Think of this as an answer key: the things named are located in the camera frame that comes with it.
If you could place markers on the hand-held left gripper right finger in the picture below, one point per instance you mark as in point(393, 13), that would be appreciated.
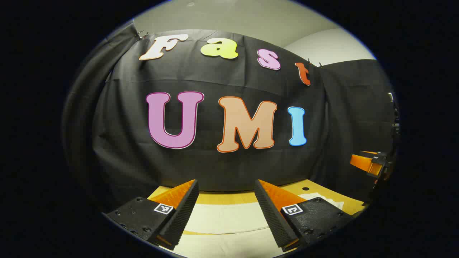
point(274, 215)

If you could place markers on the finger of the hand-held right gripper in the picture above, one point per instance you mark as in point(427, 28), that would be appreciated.
point(364, 163)

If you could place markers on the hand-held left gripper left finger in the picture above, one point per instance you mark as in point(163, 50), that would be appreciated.
point(181, 211)

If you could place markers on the white jeans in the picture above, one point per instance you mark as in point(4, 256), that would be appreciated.
point(226, 218)

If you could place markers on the dark metal stand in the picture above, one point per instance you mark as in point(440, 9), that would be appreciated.
point(394, 118)

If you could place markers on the black backdrop cloth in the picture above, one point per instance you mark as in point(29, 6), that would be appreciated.
point(222, 168)

